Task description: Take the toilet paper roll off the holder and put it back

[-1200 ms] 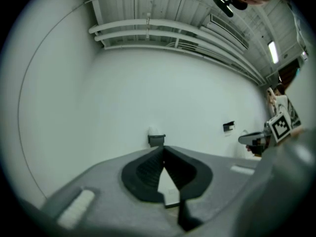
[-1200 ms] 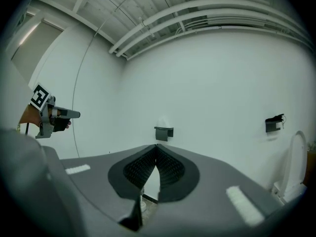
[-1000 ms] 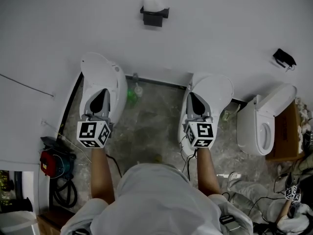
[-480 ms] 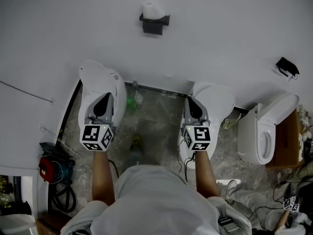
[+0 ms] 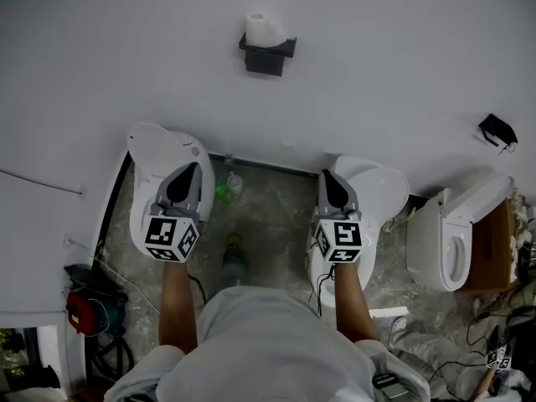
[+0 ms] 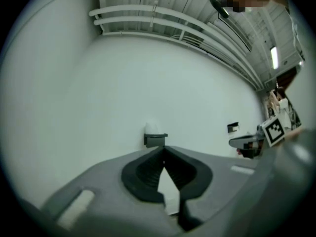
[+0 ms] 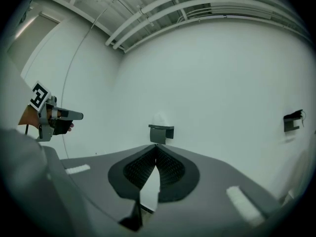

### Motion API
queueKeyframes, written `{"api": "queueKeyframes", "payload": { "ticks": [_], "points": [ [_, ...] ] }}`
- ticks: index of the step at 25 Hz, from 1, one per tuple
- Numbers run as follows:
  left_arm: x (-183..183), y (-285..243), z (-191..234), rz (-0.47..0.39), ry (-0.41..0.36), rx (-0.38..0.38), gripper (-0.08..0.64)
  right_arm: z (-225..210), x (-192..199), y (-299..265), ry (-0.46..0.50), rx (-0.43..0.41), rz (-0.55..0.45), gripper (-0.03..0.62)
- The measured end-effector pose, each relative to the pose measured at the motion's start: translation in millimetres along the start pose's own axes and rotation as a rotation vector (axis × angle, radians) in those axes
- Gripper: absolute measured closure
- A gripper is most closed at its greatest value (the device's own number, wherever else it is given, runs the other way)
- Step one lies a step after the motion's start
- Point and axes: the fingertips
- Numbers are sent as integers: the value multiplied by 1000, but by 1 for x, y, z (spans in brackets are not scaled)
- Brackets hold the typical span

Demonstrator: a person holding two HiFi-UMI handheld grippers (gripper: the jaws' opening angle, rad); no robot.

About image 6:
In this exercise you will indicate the thin white ceiling pipe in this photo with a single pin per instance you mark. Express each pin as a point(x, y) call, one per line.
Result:
point(148, 34)

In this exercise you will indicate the thick white ceiling pipe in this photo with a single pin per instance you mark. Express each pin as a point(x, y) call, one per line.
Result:
point(158, 9)
point(158, 20)

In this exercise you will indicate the small black wall bracket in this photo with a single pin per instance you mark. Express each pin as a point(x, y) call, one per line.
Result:
point(232, 128)

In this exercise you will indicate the dark brown door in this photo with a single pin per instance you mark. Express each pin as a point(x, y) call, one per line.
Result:
point(286, 79)

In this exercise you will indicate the person's right forearm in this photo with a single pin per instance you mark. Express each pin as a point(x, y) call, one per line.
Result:
point(293, 133)

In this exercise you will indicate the white toilet paper roll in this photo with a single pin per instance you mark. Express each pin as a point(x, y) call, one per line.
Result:
point(151, 128)

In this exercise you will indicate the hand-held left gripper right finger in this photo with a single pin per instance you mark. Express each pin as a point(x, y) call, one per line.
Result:
point(212, 181)

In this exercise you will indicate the black toilet paper holder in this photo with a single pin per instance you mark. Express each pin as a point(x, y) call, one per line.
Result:
point(154, 140)

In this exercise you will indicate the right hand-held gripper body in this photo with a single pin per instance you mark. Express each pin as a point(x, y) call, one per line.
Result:
point(272, 132)

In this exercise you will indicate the long ceiling lamp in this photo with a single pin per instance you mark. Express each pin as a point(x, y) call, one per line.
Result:
point(274, 57)

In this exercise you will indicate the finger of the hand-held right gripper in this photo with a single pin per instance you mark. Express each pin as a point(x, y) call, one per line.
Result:
point(240, 141)
point(250, 153)

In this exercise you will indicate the black head-worn camera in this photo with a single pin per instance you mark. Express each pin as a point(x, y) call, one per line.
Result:
point(219, 7)

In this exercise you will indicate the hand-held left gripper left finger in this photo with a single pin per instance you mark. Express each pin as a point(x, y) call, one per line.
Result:
point(98, 196)

